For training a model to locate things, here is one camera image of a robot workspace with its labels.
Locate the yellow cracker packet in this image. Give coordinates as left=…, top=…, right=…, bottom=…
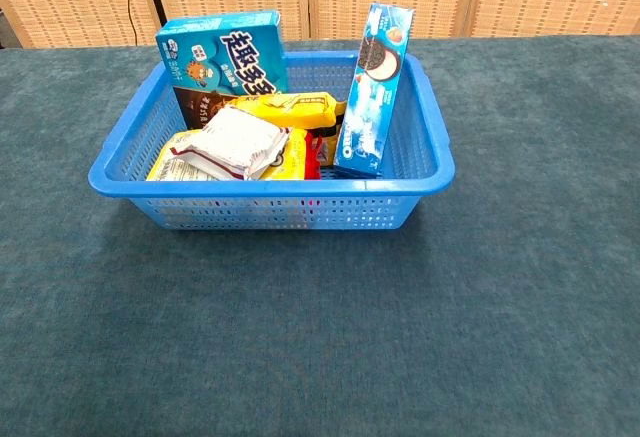
left=223, top=91, right=350, bottom=167

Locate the white foil snack packet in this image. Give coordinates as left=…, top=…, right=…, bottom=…
left=175, top=105, right=292, bottom=182

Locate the long blue Oreo box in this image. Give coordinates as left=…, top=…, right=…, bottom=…
left=333, top=2, right=417, bottom=180

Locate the blue chocolate chip cookie box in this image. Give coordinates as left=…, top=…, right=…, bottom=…
left=155, top=10, right=290, bottom=131

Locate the blue plastic mesh basket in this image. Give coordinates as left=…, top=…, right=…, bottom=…
left=88, top=50, right=456, bottom=231

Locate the yellow and red noodle pack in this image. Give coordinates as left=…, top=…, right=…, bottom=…
left=145, top=129, right=324, bottom=182

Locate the teal carpet table cover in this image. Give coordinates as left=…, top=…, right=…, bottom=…
left=0, top=35, right=640, bottom=437

